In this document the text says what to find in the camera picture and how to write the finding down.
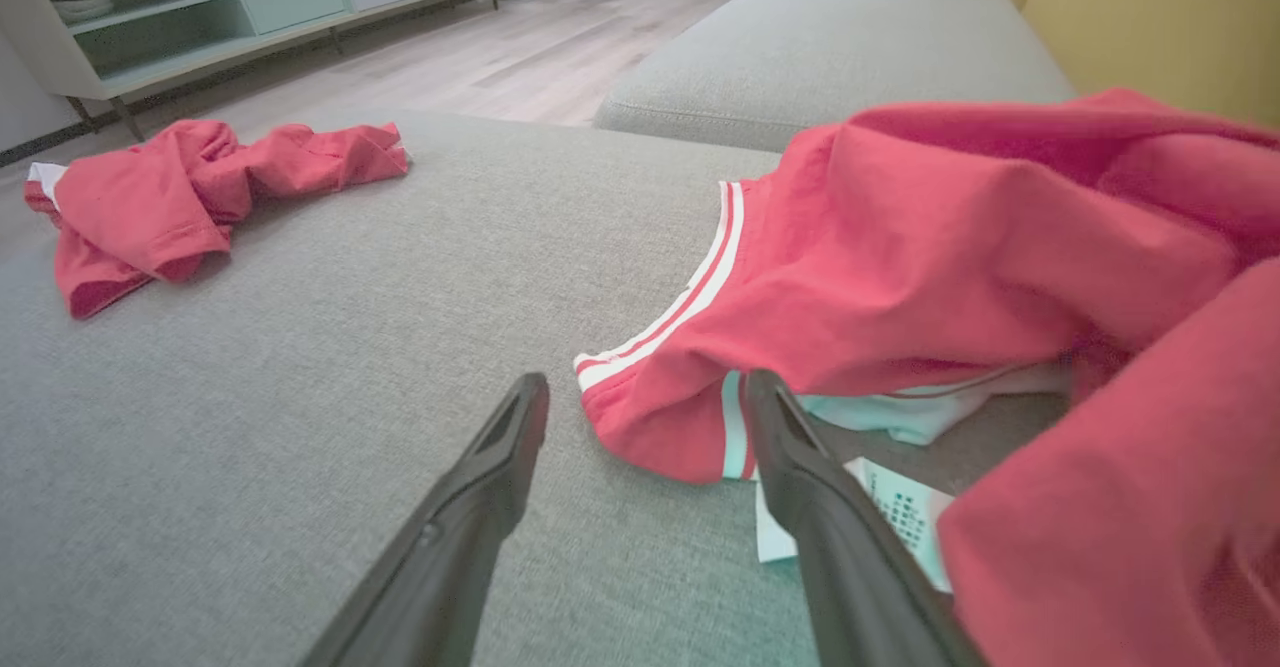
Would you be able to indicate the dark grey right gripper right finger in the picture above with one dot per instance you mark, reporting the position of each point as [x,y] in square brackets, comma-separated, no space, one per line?
[850,567]

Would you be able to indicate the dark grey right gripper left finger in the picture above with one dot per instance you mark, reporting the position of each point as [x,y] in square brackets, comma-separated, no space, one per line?
[470,527]

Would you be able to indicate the red basketball jersey white trim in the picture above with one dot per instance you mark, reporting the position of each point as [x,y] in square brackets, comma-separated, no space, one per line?
[950,277]

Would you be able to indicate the red shorts white stripe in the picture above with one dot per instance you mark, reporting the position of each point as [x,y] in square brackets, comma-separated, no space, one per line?
[150,207]

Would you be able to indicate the grey fabric sofa chaise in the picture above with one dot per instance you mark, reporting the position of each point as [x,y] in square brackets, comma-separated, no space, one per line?
[350,367]

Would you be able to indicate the grey sofa backrest cushion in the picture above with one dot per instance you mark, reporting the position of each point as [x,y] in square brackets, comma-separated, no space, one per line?
[830,47]

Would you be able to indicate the yellow sofa cushion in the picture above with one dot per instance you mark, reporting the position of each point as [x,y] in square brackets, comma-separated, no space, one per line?
[1160,17]

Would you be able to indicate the stacked white plates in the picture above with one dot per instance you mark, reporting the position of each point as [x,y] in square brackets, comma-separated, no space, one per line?
[85,9]

